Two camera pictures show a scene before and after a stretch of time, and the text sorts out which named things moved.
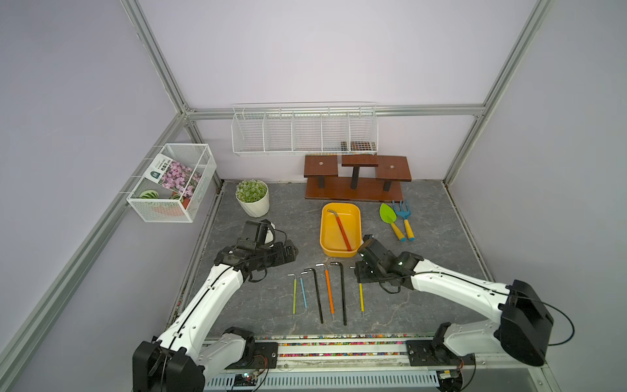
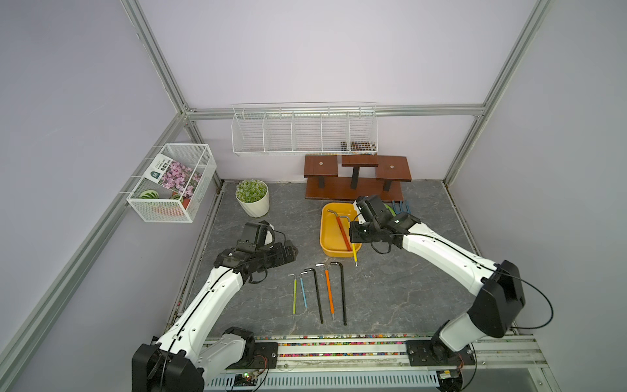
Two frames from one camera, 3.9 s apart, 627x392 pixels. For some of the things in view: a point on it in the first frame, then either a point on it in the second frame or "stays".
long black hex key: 339,263 stays
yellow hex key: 362,300 -> 355,255
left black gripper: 280,257 stays
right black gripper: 358,269 -> 354,231
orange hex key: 329,287 stays
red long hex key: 341,229 stays
